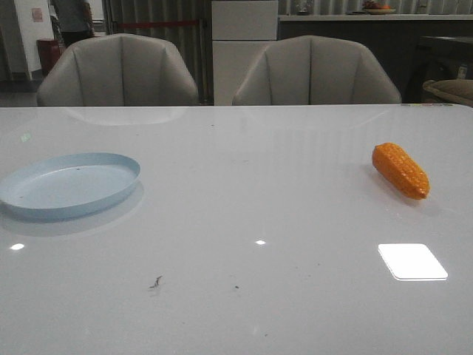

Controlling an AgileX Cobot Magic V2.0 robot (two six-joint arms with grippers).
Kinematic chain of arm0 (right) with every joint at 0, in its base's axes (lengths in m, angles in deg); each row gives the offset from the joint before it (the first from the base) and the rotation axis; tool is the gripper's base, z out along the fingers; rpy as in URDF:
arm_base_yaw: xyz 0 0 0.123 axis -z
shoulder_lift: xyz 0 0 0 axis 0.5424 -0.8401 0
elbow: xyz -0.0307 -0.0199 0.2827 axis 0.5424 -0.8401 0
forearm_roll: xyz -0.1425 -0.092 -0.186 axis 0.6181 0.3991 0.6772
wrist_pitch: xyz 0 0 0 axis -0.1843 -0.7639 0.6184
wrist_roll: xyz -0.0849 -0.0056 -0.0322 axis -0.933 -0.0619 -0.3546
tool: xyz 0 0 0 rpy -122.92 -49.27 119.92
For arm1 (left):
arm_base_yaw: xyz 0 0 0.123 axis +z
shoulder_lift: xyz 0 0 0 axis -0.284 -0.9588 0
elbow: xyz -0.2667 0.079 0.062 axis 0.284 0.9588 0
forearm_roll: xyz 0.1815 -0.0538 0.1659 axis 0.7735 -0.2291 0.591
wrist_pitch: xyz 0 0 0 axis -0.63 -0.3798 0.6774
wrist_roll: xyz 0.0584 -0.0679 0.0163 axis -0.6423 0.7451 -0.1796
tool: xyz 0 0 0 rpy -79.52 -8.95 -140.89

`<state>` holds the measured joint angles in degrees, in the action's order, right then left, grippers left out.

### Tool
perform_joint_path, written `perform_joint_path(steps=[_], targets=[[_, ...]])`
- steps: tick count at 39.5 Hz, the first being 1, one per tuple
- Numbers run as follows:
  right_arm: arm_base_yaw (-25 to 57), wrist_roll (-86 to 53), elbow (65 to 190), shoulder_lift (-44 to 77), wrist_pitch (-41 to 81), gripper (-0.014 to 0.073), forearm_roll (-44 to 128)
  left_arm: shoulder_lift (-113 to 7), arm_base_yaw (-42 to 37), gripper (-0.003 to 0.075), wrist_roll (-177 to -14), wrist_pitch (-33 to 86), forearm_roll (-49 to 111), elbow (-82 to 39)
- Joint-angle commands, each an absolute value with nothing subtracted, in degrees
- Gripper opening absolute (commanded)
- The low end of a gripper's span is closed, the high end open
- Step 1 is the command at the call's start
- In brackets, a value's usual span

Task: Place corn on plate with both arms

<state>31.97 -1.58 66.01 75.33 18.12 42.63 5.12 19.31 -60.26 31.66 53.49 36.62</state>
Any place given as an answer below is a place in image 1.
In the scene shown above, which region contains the left beige upholstered chair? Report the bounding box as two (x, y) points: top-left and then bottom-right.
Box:
(36, 33), (199, 107)

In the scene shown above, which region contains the right beige upholstered chair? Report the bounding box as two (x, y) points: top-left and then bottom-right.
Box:
(232, 35), (401, 106)

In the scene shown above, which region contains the fruit bowl on counter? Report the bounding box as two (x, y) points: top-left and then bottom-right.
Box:
(362, 0), (396, 15)

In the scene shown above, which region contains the red bin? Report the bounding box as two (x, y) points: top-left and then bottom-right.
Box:
(36, 38), (61, 76)

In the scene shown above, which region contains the person in background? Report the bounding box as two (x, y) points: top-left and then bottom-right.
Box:
(51, 0), (94, 47)

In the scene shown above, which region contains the pink wall notice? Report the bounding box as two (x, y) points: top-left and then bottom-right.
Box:
(31, 7), (44, 22)

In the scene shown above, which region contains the red barrier belt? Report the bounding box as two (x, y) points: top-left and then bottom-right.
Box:
(115, 20), (200, 29)

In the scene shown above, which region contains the tan cushion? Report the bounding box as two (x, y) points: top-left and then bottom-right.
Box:
(423, 79), (472, 107)

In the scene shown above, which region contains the light blue round plate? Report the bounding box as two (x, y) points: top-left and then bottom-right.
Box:
(1, 152), (141, 221)

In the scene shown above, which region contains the white cabinet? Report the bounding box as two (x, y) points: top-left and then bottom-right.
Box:
(211, 1), (279, 106)

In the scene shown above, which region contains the dark counter with light top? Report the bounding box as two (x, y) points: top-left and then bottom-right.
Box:
(278, 14), (472, 103)

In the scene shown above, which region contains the beige upholstered chair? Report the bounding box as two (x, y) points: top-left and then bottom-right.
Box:
(232, 35), (401, 106)
(36, 33), (199, 107)

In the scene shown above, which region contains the orange toy corn cob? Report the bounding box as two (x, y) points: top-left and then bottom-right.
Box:
(372, 142), (430, 200)

